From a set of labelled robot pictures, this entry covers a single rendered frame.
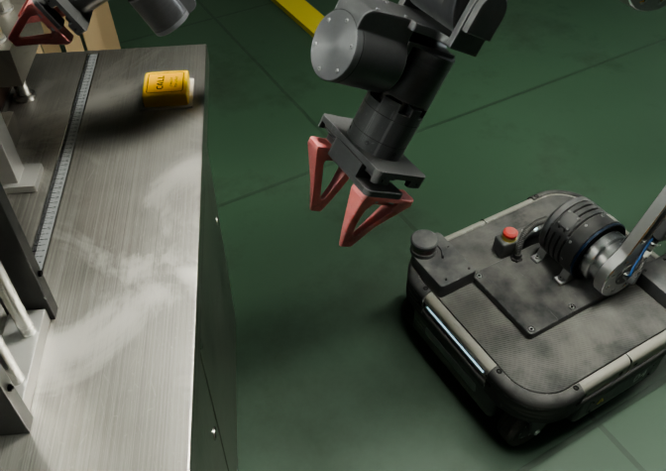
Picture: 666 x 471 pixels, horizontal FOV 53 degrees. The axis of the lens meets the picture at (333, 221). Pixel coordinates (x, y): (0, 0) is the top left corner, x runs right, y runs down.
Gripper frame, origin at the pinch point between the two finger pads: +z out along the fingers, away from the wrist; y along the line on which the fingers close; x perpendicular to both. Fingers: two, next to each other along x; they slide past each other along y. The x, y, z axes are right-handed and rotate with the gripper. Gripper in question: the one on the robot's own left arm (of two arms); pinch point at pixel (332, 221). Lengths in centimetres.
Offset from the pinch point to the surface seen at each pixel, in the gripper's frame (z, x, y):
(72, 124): 21, -7, -52
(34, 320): 25.6, -20.0, -14.0
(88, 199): 22.2, -9.4, -33.4
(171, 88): 11, 6, -50
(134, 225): 20.4, -6.1, -25.4
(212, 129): 72, 86, -158
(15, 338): 26.8, -22.1, -12.6
